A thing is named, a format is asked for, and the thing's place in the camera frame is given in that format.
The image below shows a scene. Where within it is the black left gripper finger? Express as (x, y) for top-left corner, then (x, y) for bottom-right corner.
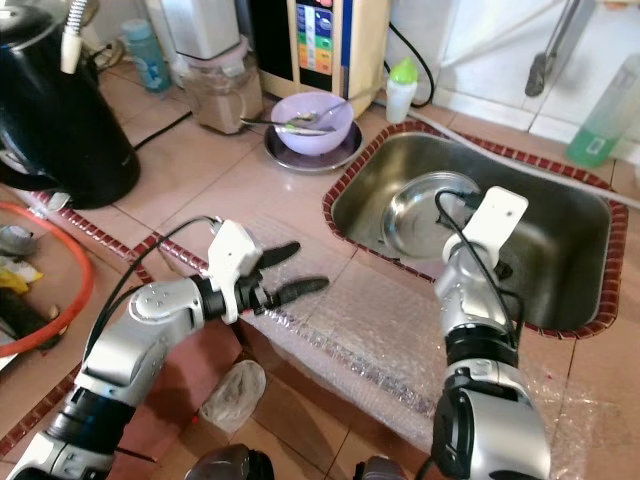
(258, 240), (303, 271)
(272, 276), (331, 309)

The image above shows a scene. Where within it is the round steel plate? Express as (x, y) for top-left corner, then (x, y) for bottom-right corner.
(382, 170), (486, 263)
(263, 122), (364, 174)

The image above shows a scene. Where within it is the thin white pipe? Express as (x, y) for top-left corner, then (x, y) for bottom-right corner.
(420, 110), (640, 206)

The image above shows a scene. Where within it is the clear bubble wrap sheet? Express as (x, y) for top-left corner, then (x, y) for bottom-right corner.
(245, 250), (611, 461)

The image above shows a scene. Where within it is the stainless steel sink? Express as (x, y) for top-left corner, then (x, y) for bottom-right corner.
(322, 125), (616, 339)

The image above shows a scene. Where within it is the crumpled clear plastic bag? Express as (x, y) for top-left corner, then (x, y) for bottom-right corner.
(200, 358), (268, 434)

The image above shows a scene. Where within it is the purple plastic bowl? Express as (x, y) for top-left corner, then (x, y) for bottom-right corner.
(270, 90), (356, 156)

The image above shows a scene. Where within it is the small white bottle green cap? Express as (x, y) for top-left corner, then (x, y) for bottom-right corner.
(385, 57), (419, 125)

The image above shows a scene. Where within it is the clear bottle with green liquid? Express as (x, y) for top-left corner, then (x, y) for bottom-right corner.
(565, 55), (640, 169)

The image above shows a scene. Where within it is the grey metal faucet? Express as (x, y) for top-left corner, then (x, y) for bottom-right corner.
(525, 0), (583, 98)

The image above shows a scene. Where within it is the grey gas regulator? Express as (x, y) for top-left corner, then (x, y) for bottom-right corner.
(0, 225), (36, 259)

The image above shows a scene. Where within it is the clear jar with brown contents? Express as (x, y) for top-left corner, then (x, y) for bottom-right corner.
(182, 50), (264, 136)

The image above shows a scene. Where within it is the yellow and white rag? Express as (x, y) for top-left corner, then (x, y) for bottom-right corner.
(0, 262), (46, 296)

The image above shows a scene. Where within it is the dark right robot foot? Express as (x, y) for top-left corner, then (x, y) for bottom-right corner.
(355, 457), (406, 480)

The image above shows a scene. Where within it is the black electric kettle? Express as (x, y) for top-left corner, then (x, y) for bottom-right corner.
(0, 8), (141, 211)

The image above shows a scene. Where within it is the beige water ionizer with panel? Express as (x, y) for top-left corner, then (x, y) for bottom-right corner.
(245, 0), (391, 103)

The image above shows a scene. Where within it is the large white bottle green cap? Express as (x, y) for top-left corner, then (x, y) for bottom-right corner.
(145, 0), (176, 89)

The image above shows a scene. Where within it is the teal plastic bottle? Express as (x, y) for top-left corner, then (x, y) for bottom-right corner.
(120, 18), (166, 93)

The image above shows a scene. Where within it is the white appliance housing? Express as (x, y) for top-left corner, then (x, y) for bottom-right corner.
(160, 0), (246, 61)

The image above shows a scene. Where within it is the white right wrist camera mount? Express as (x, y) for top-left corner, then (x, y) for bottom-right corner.
(455, 185), (529, 263)

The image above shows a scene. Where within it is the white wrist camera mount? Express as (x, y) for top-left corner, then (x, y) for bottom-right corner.
(208, 218), (266, 326)
(455, 185), (529, 263)

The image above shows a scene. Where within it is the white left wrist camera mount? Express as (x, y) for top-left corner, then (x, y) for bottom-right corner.
(208, 218), (266, 326)

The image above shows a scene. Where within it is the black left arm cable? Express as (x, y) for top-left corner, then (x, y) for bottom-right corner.
(95, 215), (221, 371)

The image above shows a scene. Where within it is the black power cord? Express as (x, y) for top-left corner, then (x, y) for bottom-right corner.
(388, 22), (436, 106)
(130, 110), (193, 151)

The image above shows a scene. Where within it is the orange gas hose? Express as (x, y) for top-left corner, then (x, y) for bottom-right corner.
(0, 200), (96, 359)

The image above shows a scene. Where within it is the white flexible shower hose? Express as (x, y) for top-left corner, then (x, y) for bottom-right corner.
(60, 0), (89, 76)

